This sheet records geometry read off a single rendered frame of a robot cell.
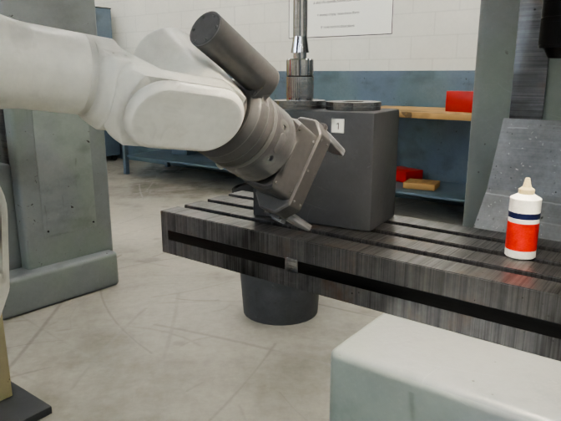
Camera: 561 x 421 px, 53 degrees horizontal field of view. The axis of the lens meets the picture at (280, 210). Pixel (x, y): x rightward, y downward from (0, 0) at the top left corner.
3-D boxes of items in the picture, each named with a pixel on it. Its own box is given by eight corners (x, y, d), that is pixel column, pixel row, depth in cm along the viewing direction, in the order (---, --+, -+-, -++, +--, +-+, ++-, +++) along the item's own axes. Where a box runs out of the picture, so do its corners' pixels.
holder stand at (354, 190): (370, 232, 89) (375, 103, 84) (252, 215, 99) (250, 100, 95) (394, 216, 99) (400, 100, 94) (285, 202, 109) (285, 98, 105)
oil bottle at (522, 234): (531, 262, 75) (540, 180, 72) (500, 256, 77) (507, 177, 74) (538, 255, 78) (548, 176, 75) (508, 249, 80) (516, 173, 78)
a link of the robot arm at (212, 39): (229, 185, 57) (149, 137, 48) (189, 125, 63) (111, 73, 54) (309, 103, 54) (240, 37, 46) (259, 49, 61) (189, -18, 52)
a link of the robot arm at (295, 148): (305, 230, 64) (245, 194, 55) (246, 207, 70) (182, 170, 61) (349, 131, 65) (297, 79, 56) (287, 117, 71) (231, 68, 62)
